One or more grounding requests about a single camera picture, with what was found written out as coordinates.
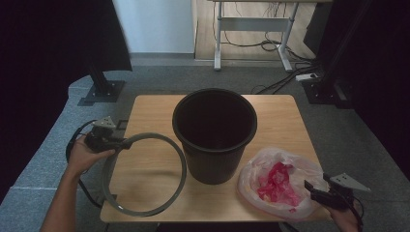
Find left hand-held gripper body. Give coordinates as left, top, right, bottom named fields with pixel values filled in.
left=84, top=116, right=126, bottom=153

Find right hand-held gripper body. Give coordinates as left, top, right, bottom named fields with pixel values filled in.
left=317, top=172, right=371, bottom=211

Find translucent plastic bag red print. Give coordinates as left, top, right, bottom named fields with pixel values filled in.
left=237, top=147, right=331, bottom=221

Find grey-green bin rim ring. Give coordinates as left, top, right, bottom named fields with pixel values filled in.
left=101, top=131, right=189, bottom=218

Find dark green trash bin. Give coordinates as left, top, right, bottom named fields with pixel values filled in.
left=171, top=87, right=258, bottom=186

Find person's right hand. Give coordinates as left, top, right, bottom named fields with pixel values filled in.
left=325, top=202, right=360, bottom=232

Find person's left hand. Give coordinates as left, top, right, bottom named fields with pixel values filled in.
left=66, top=134, right=116, bottom=178

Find black metal stand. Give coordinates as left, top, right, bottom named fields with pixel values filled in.
left=76, top=63, right=126, bottom=107
left=302, top=0, right=354, bottom=110

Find white power strip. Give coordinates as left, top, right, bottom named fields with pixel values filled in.
left=295, top=72, right=319, bottom=82

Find black curtain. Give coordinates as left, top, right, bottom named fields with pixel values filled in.
left=0, top=0, right=133, bottom=197
left=304, top=0, right=410, bottom=182

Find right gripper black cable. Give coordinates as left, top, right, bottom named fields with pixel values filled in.
left=348, top=192, right=366, bottom=232

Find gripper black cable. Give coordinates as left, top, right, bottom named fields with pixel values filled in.
left=65, top=119, right=104, bottom=209
left=348, top=192, right=366, bottom=232

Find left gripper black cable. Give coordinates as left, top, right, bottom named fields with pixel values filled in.
left=65, top=119, right=104, bottom=209

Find black floor cables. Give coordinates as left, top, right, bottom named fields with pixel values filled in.
left=250, top=38, right=323, bottom=96

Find white desk frame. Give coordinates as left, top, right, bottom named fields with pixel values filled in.
left=207, top=0, right=333, bottom=73

